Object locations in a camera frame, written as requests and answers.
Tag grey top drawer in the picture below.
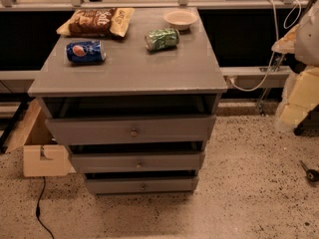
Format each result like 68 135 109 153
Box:
46 116 215 145

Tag grey drawer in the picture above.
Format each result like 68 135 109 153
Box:
46 116 215 145
71 151 205 173
85 176 198 194

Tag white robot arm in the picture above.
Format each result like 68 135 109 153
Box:
271 1 319 131

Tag grey drawer cabinet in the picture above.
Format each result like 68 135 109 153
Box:
29 8 226 182

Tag grey middle drawer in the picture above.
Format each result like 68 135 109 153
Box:
71 151 205 173

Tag grey bottom drawer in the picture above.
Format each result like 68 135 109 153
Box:
85 176 198 194

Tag green soda can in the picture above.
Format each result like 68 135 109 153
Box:
145 28 179 52

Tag blue pepsi can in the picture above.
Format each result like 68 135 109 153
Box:
66 41 106 64

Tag white bowl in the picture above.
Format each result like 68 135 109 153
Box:
163 9 198 31

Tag brown yellow chip bag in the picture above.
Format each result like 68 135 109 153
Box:
57 8 135 38

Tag wooden box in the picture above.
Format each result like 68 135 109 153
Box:
6 100 75 177

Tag metal stand pole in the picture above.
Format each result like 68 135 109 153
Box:
256 54 286 117

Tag black floor tool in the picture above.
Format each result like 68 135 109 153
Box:
300 161 319 182

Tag black floor cable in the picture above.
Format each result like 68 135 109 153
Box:
35 176 56 239

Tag white hanging cable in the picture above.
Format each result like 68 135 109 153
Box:
228 0 303 93

